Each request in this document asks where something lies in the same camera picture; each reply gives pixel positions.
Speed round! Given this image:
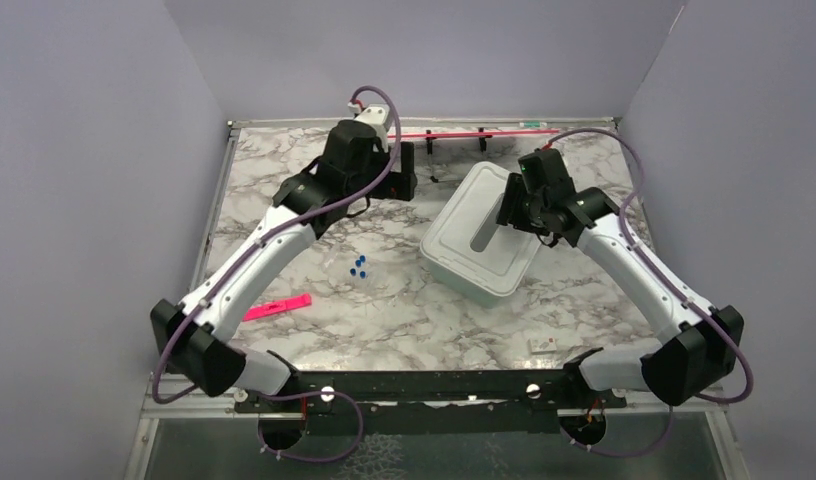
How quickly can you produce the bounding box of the teal plastic bin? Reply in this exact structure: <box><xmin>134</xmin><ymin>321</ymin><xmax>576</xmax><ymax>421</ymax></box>
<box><xmin>428</xmin><ymin>261</ymin><xmax>525</xmax><ymax>308</ymax></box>

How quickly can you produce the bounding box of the small white label box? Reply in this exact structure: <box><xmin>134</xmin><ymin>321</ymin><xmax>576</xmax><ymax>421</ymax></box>
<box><xmin>527</xmin><ymin>337</ymin><xmax>558</xmax><ymax>355</ymax></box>

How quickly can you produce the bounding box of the white plastic lid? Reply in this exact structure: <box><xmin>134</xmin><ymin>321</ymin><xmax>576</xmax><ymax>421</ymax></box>
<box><xmin>420</xmin><ymin>162</ymin><xmax>541</xmax><ymax>275</ymax></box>

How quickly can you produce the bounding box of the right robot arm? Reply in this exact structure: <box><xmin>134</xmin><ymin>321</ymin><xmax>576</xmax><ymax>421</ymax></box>
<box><xmin>496</xmin><ymin>149</ymin><xmax>744</xmax><ymax>407</ymax></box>

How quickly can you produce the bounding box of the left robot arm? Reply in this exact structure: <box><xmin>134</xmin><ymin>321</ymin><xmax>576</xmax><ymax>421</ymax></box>
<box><xmin>150</xmin><ymin>108</ymin><xmax>401</xmax><ymax>411</ymax></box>

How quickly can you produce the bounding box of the black wire stand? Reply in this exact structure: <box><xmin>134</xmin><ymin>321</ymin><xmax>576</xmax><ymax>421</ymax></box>
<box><xmin>422</xmin><ymin>127</ymin><xmax>492</xmax><ymax>184</ymax></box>

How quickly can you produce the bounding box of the red rod on stand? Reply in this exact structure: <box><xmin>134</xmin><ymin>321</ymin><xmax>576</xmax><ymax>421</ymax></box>
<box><xmin>401</xmin><ymin>129</ymin><xmax>561</xmax><ymax>140</ymax></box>

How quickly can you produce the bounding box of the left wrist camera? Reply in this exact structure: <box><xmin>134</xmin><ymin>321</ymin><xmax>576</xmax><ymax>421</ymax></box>
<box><xmin>348</xmin><ymin>102</ymin><xmax>393</xmax><ymax>146</ymax></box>

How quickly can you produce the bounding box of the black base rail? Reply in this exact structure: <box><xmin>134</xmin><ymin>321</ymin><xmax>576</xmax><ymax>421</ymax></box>
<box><xmin>234</xmin><ymin>369</ymin><xmax>626</xmax><ymax>436</ymax></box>

